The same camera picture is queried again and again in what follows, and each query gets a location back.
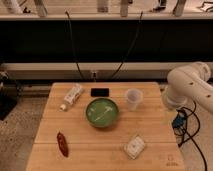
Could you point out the white plastic bottle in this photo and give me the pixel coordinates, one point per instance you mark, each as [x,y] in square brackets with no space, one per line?
[71,97]

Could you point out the blue connector box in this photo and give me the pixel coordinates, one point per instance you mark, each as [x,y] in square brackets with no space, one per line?
[179,120]

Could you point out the green bowl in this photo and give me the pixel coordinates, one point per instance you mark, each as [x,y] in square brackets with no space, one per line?
[102,112]

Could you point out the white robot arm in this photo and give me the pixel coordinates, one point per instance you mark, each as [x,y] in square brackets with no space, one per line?
[189,82]

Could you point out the clear plastic cup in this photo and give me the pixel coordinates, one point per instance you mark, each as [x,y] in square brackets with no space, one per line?
[133,98]

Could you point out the red chili pepper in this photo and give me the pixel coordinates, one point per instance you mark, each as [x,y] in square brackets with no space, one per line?
[62,144]

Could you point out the wall power outlet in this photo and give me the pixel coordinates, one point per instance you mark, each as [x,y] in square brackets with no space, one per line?
[94,75]

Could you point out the black rectangular object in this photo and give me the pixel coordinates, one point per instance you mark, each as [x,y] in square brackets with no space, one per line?
[99,92]

